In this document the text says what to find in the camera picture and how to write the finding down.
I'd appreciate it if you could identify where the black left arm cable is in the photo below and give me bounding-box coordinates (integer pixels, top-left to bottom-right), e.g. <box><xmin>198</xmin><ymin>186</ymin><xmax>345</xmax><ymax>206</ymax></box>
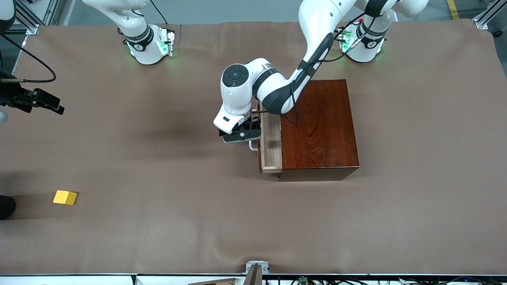
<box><xmin>259</xmin><ymin>12</ymin><xmax>381</xmax><ymax>124</ymax></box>

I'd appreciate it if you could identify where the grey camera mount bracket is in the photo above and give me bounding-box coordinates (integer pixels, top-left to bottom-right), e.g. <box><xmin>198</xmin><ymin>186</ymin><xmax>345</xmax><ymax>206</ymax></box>
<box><xmin>245</xmin><ymin>260</ymin><xmax>270</xmax><ymax>285</ymax></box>

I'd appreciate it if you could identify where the black rounded object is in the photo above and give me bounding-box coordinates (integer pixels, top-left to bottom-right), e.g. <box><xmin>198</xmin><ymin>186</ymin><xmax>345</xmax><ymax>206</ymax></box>
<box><xmin>0</xmin><ymin>195</ymin><xmax>17</xmax><ymax>220</ymax></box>

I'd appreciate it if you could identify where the aluminium frame profile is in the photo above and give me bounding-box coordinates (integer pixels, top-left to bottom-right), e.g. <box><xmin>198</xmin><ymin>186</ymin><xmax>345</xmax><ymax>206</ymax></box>
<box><xmin>14</xmin><ymin>0</ymin><xmax>40</xmax><ymax>36</ymax></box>
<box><xmin>473</xmin><ymin>0</ymin><xmax>507</xmax><ymax>30</ymax></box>
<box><xmin>40</xmin><ymin>0</ymin><xmax>61</xmax><ymax>25</ymax></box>

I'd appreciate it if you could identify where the black cable bundle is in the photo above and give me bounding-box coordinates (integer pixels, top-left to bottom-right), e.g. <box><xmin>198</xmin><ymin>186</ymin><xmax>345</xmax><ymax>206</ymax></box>
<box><xmin>265</xmin><ymin>276</ymin><xmax>507</xmax><ymax>285</ymax></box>

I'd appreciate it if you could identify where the yellow block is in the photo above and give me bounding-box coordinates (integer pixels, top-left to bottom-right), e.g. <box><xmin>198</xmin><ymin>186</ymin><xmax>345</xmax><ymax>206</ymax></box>
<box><xmin>53</xmin><ymin>190</ymin><xmax>78</xmax><ymax>206</ymax></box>

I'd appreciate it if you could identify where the brown table cover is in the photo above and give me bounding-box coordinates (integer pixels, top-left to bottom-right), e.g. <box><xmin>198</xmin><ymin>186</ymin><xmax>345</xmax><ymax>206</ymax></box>
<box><xmin>0</xmin><ymin>19</ymin><xmax>507</xmax><ymax>276</ymax></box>

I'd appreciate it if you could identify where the wooden drawer with white handle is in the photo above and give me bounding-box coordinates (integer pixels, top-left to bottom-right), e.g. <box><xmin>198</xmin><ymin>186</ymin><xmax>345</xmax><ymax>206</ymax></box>
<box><xmin>249</xmin><ymin>99</ymin><xmax>283</xmax><ymax>174</ymax></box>

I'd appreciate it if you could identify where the black base cable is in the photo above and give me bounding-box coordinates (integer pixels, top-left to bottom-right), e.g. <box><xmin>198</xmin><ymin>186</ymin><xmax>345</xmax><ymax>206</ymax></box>
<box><xmin>150</xmin><ymin>0</ymin><xmax>169</xmax><ymax>25</ymax></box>

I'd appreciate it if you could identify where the white table edge rail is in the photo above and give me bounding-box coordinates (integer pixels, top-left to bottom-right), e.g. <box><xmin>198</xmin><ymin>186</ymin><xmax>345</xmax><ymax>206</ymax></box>
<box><xmin>0</xmin><ymin>273</ymin><xmax>507</xmax><ymax>285</ymax></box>

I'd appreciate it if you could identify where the dark brown wooden cabinet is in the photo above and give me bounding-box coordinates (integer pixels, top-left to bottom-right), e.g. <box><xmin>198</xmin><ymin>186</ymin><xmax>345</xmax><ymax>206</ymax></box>
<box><xmin>279</xmin><ymin>79</ymin><xmax>360</xmax><ymax>182</ymax></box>

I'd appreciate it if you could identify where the light wooden plank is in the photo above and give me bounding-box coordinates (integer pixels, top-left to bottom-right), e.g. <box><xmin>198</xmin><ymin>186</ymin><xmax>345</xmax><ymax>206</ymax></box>
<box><xmin>188</xmin><ymin>278</ymin><xmax>235</xmax><ymax>285</ymax></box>

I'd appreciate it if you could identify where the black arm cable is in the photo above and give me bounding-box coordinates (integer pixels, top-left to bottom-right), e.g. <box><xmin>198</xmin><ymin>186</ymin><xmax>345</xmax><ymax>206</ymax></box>
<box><xmin>0</xmin><ymin>34</ymin><xmax>57</xmax><ymax>84</ymax></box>
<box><xmin>259</xmin><ymin>12</ymin><xmax>381</xmax><ymax>124</ymax></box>

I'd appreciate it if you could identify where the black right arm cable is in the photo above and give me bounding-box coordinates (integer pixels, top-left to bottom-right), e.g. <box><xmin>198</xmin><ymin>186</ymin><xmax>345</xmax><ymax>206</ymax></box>
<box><xmin>0</xmin><ymin>34</ymin><xmax>57</xmax><ymax>84</ymax></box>

